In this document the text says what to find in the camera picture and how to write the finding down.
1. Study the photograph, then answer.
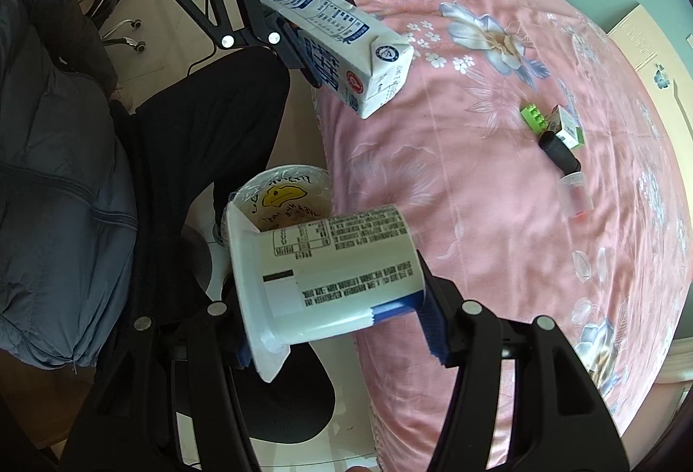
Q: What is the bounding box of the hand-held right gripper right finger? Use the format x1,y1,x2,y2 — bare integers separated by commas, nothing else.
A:
417,263,631,472

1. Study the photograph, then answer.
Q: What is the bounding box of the pink floral bed sheet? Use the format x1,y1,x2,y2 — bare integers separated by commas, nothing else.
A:
282,0,693,472

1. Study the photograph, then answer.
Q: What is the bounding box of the office chair base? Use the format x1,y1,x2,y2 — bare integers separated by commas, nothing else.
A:
78,0,149,55

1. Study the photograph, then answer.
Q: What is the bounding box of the green toy brick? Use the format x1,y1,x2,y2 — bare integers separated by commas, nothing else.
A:
518,104,549,133

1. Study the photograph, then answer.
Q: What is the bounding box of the white round waste bin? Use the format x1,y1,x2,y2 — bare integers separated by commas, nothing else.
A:
214,166,334,256

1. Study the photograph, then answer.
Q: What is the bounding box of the black cylindrical handle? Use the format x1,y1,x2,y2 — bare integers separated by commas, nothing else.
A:
538,130,582,176

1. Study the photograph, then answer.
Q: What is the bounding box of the clear bin liner yellow print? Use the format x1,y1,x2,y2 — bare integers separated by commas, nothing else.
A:
230,169,331,234

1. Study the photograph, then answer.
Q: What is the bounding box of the small white and green carton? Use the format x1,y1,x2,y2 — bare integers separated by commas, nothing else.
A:
551,104,587,149

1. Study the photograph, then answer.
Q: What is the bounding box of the black round seat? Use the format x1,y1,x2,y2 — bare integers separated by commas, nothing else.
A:
227,342,337,447

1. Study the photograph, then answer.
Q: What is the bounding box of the black floor cable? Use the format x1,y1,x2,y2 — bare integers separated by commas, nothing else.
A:
185,41,220,78

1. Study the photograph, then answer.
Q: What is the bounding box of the white milk carton red print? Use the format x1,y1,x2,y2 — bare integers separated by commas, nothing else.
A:
259,0,415,120

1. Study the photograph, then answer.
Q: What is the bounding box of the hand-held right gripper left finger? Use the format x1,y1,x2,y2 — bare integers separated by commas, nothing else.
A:
57,301,261,472

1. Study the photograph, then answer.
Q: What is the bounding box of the grey down jacket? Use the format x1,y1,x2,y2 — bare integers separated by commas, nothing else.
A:
0,0,142,372

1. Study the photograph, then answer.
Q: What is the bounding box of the beige headboard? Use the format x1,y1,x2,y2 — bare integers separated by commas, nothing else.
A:
606,3,693,191

